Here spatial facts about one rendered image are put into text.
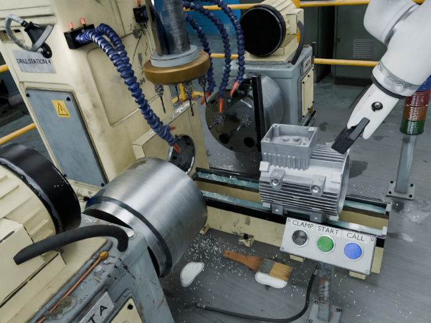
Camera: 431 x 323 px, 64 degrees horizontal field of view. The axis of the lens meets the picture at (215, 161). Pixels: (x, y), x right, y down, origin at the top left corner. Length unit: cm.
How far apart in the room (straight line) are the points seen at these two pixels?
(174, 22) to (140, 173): 37
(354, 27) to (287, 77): 275
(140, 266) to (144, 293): 6
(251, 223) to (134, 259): 49
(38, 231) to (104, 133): 51
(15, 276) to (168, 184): 38
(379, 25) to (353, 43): 338
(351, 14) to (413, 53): 336
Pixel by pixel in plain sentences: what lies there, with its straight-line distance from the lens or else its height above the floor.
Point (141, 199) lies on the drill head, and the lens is 75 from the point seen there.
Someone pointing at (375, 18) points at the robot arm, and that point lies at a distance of 69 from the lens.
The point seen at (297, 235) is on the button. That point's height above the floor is 107.
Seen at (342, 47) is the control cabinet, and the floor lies 43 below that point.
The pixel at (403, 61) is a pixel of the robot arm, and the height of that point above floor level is 137.
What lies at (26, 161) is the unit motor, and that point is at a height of 135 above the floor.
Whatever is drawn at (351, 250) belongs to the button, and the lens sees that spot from 70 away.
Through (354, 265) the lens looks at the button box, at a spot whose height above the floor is 105.
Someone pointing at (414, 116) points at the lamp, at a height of 109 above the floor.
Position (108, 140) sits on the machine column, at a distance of 105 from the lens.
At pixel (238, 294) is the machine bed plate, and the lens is 97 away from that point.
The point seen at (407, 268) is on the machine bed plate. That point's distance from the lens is 107.
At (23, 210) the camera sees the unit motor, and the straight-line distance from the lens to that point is 56.
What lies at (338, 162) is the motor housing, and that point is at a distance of 87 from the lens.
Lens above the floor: 158
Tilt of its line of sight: 32 degrees down
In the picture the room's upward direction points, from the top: 10 degrees counter-clockwise
